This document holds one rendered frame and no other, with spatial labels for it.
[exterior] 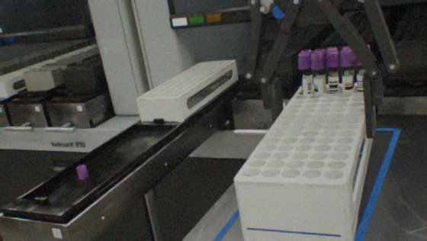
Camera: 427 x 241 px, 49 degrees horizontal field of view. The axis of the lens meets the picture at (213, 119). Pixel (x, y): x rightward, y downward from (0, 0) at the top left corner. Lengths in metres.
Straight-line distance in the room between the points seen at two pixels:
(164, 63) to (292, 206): 0.82
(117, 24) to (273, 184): 0.89
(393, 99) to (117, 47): 0.70
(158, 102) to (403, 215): 0.54
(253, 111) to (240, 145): 0.09
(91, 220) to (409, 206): 0.41
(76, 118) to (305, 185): 0.96
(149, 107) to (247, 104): 0.22
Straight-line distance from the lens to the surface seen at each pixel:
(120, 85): 1.28
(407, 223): 0.52
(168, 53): 1.17
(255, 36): 0.55
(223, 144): 1.07
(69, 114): 1.31
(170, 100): 0.90
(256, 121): 1.02
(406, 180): 0.60
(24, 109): 1.42
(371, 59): 0.53
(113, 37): 1.25
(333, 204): 0.41
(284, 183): 0.41
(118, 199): 0.73
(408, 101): 0.93
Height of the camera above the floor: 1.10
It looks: 18 degrees down
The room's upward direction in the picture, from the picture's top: 10 degrees counter-clockwise
